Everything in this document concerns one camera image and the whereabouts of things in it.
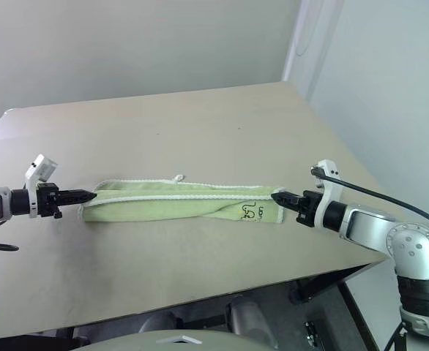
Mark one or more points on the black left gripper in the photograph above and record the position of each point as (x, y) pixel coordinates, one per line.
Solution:
(48, 201)

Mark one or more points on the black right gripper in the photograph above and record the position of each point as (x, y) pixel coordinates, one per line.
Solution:
(309, 210)

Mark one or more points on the light green towel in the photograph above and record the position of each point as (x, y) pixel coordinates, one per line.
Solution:
(163, 208)

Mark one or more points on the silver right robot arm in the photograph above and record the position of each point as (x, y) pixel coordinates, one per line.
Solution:
(412, 248)

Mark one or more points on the large dark rounded shape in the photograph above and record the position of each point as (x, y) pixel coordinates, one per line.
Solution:
(249, 318)

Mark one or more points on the small dark rounded shape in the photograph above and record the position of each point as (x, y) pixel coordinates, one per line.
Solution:
(159, 321)

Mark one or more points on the grey robot torso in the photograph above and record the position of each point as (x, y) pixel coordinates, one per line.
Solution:
(126, 342)

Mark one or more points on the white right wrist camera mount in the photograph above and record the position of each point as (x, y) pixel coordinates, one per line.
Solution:
(329, 186)

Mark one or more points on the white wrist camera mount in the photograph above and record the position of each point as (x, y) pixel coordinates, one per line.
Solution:
(329, 186)
(33, 175)

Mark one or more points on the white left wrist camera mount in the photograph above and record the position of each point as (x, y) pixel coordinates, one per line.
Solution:
(33, 175)

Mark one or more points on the black table frame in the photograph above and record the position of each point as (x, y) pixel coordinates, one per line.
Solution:
(320, 283)

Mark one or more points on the small black bracket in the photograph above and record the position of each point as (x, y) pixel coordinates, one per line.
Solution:
(310, 334)

